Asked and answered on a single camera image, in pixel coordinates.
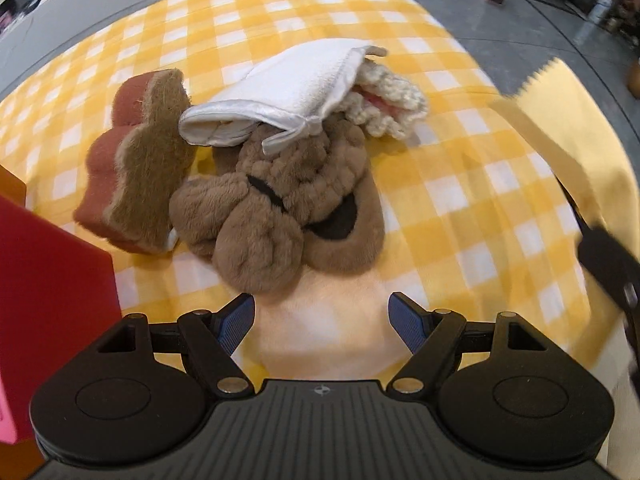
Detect yellow microfiber cloth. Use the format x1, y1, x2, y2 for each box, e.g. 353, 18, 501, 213
490, 58, 639, 261

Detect cream crochet knit item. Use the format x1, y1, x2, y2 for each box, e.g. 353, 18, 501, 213
335, 60, 428, 140

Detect brown fluffy plush slippers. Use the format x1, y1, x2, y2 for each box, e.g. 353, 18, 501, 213
169, 114, 385, 295

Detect brown gingerbread sponge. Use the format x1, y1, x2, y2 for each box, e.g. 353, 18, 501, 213
73, 68, 196, 255

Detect red box lid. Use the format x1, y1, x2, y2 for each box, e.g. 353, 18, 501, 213
1, 198, 122, 479

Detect orange rimmed storage box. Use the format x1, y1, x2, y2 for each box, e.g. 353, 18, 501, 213
0, 166, 27, 206

